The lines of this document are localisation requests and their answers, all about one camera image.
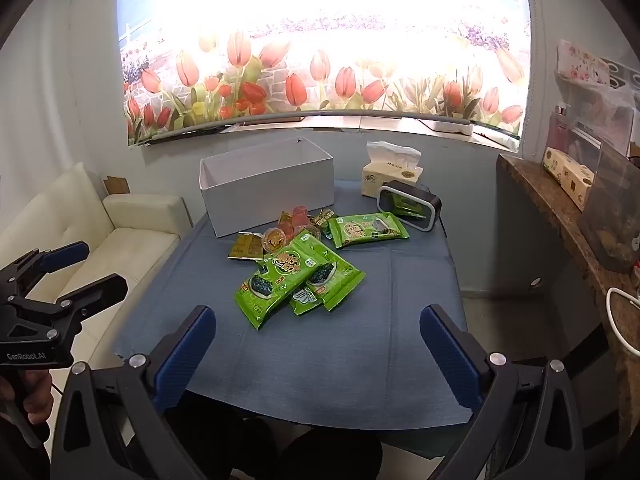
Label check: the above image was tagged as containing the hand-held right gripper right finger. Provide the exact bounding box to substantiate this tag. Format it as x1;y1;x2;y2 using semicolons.
420;304;586;480

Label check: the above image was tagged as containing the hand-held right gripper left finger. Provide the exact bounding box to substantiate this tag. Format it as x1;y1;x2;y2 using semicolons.
50;305;217;480

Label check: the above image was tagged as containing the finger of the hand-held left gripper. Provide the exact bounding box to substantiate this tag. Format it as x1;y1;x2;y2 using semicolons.
0;241;91;306
7;273;129;342

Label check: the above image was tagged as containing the green snack packet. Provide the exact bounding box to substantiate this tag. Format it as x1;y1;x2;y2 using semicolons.
289;287;326;317
234;230;337;331
300;247;365;312
327;211;410;250

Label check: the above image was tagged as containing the white cardboard box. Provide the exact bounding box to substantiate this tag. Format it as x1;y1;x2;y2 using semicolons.
199;136;335;238

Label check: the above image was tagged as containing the person's left hand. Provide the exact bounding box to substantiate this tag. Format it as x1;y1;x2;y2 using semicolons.
22;369;54;425

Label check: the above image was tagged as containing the cream leather sofa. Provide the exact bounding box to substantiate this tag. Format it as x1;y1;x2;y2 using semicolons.
0;162;193;376

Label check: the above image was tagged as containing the blue tablecloth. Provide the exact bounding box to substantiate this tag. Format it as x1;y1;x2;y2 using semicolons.
111;180;473;423

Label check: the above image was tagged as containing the gold sachet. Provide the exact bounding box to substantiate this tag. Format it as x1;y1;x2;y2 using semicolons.
229;232;266;261

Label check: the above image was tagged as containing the black white-rimmed desk clock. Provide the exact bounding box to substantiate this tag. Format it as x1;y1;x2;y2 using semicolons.
376;180;443;232

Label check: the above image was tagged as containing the brown stone counter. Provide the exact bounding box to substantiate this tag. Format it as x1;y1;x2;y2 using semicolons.
496;152;640;461

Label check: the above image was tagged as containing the tissue pack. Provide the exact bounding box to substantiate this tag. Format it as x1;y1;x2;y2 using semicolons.
360;141;425;200

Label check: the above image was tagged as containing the clear plastic container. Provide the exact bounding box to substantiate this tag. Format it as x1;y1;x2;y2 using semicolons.
577;135;640;273

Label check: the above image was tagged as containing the beige printed carton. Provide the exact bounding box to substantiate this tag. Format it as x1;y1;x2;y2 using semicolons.
542;147;596;211

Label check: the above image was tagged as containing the white window ledge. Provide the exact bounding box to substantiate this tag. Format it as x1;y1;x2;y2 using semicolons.
220;115;521;151

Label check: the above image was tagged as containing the clear plastic bag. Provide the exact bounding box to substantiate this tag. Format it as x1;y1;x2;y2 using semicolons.
550;80;636;161

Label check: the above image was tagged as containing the pink floral packet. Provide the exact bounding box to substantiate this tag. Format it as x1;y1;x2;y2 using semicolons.
556;39;612;86

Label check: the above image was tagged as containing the white cable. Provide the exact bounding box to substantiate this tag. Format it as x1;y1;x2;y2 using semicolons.
606;287;640;356

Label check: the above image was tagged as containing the tulip print wall poster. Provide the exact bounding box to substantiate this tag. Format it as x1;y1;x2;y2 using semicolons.
117;0;532;148

